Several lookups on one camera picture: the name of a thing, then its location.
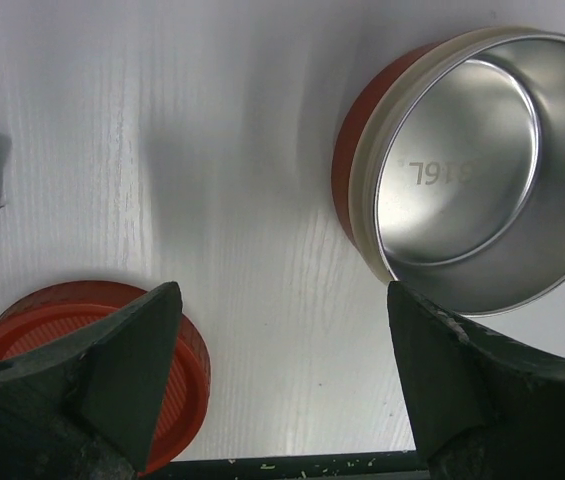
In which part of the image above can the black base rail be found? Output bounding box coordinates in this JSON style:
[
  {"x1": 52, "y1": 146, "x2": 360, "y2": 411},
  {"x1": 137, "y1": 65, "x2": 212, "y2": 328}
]
[{"x1": 145, "y1": 451, "x2": 430, "y2": 480}]

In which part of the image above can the red lunch box lid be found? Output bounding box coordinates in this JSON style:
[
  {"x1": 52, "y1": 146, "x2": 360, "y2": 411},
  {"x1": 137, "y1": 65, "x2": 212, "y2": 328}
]
[{"x1": 0, "y1": 280, "x2": 211, "y2": 475}]

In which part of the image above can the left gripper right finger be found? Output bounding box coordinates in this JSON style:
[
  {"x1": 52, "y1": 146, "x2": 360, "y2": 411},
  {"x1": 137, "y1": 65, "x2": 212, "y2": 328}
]
[{"x1": 387, "y1": 281, "x2": 565, "y2": 479}]

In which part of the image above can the red steel lunch bowl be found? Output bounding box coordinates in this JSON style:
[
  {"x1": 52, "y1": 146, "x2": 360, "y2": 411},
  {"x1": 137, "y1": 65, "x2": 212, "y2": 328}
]
[{"x1": 331, "y1": 26, "x2": 565, "y2": 316}]

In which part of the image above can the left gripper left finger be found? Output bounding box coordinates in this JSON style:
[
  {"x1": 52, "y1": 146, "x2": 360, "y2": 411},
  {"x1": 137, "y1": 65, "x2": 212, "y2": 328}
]
[{"x1": 0, "y1": 282, "x2": 183, "y2": 479}]

